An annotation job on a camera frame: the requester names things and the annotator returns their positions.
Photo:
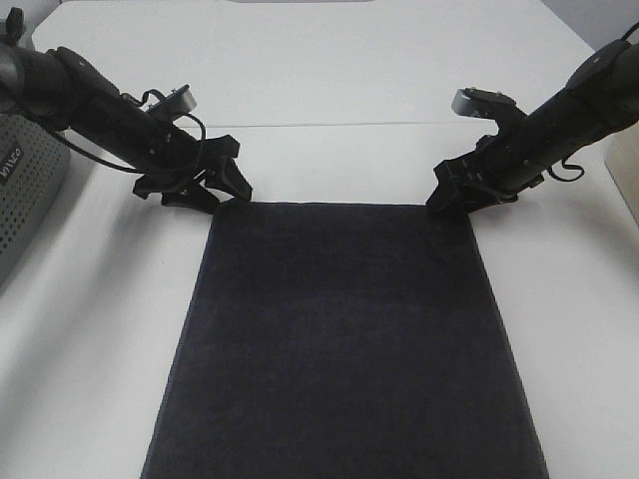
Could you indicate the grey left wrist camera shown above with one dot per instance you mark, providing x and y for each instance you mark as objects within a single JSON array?
[{"x": 177, "y": 104}]

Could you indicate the dark navy towel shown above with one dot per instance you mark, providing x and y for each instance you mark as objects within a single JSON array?
[{"x": 343, "y": 341}]

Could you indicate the beige box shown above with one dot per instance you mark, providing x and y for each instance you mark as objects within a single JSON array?
[{"x": 622, "y": 164}]

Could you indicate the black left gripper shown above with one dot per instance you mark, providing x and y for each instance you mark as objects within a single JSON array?
[{"x": 183, "y": 168}]

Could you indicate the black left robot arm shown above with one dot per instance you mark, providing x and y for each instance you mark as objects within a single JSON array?
[{"x": 59, "y": 90}]

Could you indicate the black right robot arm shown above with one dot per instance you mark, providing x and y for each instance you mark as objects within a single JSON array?
[{"x": 599, "y": 99}]

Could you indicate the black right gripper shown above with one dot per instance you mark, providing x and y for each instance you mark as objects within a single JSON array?
[{"x": 494, "y": 172}]

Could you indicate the grey perforated plastic basket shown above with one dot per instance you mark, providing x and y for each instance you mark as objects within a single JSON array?
[{"x": 33, "y": 168}]

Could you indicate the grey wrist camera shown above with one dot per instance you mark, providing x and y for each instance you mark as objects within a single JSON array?
[
  {"x": 177, "y": 104},
  {"x": 476, "y": 103}
]

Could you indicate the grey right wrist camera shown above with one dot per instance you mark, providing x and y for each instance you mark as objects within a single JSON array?
[{"x": 476, "y": 103}]

